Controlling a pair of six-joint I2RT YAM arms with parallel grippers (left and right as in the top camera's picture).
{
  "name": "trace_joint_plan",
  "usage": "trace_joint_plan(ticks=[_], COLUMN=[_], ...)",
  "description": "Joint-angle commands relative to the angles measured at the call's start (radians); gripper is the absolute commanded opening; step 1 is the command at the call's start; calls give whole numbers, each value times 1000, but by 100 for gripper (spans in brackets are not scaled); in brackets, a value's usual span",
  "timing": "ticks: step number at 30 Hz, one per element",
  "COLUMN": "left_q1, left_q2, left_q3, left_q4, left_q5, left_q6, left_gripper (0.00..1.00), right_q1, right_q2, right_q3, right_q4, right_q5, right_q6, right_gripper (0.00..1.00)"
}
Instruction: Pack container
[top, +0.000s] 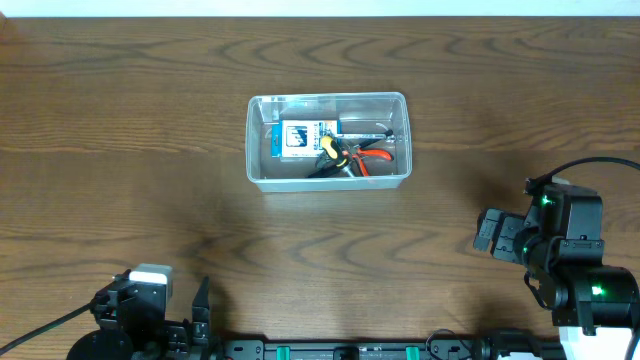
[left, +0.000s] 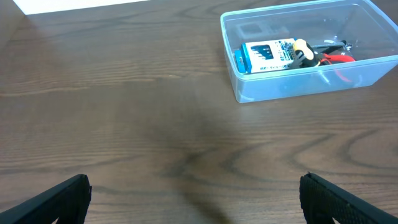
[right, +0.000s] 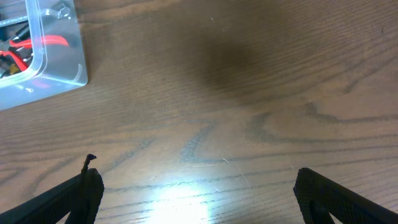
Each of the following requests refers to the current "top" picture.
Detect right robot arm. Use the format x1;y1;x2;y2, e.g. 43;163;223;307
473;182;639;359

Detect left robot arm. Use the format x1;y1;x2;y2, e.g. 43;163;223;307
67;270;222;360

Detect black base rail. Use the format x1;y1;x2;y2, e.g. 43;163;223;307
221;329;568;360

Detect blue white screwdriver set box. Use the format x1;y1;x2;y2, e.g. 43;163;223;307
271;120;341;158

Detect silver ratchet wrench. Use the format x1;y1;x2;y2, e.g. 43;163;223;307
333;129;394;141

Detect small black handled hammer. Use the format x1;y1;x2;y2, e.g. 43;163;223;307
314;128;394;174

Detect orange handled cutting pliers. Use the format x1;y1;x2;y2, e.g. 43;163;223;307
342;145;393;177

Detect slim black yellow screwdriver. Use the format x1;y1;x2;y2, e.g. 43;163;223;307
308;162;350;178

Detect clear plastic container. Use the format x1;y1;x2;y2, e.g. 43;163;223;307
245;92;412;192

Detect stubby yellow black screwdriver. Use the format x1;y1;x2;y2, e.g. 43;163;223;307
320;135;355;178

